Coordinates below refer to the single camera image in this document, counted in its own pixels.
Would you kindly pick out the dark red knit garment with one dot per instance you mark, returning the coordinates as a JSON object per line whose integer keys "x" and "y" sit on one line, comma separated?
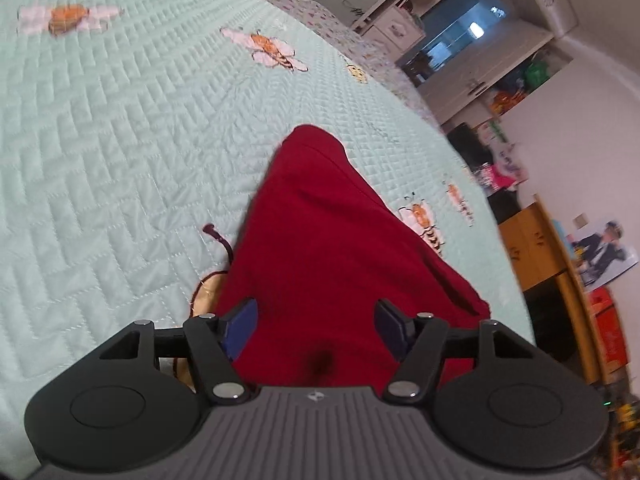
{"x": 318, "y": 248}

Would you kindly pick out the orange wooden cabinet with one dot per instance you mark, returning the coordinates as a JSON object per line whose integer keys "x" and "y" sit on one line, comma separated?
{"x": 555, "y": 298}

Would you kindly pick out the anime character poster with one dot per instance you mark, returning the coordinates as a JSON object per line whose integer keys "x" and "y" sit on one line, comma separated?
{"x": 600, "y": 253}

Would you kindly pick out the mint quilted bee bedspread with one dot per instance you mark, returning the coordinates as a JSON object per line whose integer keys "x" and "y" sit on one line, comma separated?
{"x": 126, "y": 125}

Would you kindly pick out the black chair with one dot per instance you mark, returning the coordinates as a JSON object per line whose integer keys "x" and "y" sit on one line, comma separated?
{"x": 466, "y": 142}

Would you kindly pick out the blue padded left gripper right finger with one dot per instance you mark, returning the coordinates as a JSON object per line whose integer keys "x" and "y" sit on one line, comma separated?
{"x": 395, "y": 329}

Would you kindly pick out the white wardrobe cabinet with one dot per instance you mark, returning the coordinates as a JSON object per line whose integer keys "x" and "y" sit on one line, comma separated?
{"x": 455, "y": 50}

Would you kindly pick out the purple dotted bed sheet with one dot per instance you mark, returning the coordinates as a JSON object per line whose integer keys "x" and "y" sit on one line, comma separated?
{"x": 358, "y": 50}

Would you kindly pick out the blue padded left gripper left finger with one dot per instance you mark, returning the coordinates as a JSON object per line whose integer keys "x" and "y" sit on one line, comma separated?
{"x": 236, "y": 327}

